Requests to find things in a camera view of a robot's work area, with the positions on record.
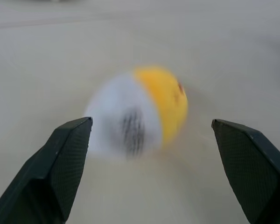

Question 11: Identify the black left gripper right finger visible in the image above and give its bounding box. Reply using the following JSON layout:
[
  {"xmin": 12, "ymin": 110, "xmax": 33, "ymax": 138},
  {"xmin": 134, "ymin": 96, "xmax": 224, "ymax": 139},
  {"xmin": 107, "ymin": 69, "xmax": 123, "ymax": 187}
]
[{"xmin": 211, "ymin": 119, "xmax": 280, "ymax": 224}]

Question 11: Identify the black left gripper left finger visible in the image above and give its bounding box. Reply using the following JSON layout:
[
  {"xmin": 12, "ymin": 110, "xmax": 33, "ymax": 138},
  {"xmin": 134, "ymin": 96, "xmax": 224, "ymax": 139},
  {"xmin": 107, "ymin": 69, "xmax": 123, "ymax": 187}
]
[{"xmin": 0, "ymin": 116, "xmax": 93, "ymax": 224}]

